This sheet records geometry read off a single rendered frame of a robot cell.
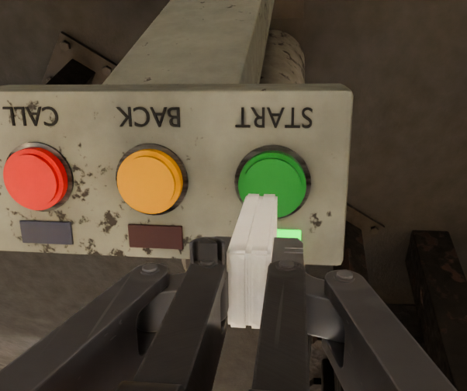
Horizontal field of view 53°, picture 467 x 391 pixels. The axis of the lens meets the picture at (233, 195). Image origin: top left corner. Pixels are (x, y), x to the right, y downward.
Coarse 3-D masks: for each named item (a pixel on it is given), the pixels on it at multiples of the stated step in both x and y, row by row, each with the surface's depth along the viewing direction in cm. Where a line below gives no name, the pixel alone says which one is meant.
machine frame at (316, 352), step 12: (396, 312) 118; (408, 312) 118; (408, 324) 115; (312, 336) 122; (420, 336) 112; (312, 348) 125; (312, 360) 128; (324, 360) 124; (312, 372) 131; (324, 372) 121; (312, 384) 131; (324, 384) 118; (336, 384) 113
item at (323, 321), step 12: (276, 240) 19; (288, 240) 19; (300, 240) 19; (276, 252) 18; (288, 252) 18; (300, 252) 18; (312, 276) 16; (312, 288) 15; (312, 300) 15; (324, 300) 14; (312, 312) 15; (324, 312) 14; (336, 312) 14; (312, 324) 15; (324, 324) 15; (336, 324) 14; (324, 336) 15; (336, 336) 15
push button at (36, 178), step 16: (16, 160) 29; (32, 160) 29; (48, 160) 29; (16, 176) 29; (32, 176) 29; (48, 176) 29; (64, 176) 30; (16, 192) 30; (32, 192) 30; (48, 192) 29; (64, 192) 30; (32, 208) 30
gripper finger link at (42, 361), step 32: (128, 288) 14; (160, 288) 15; (96, 320) 12; (128, 320) 13; (32, 352) 11; (64, 352) 11; (96, 352) 12; (128, 352) 13; (0, 384) 10; (32, 384) 10; (64, 384) 11; (96, 384) 12
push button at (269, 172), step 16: (256, 160) 27; (272, 160) 27; (288, 160) 27; (240, 176) 28; (256, 176) 27; (272, 176) 27; (288, 176) 27; (304, 176) 27; (240, 192) 28; (256, 192) 28; (272, 192) 27; (288, 192) 27; (304, 192) 28; (288, 208) 28
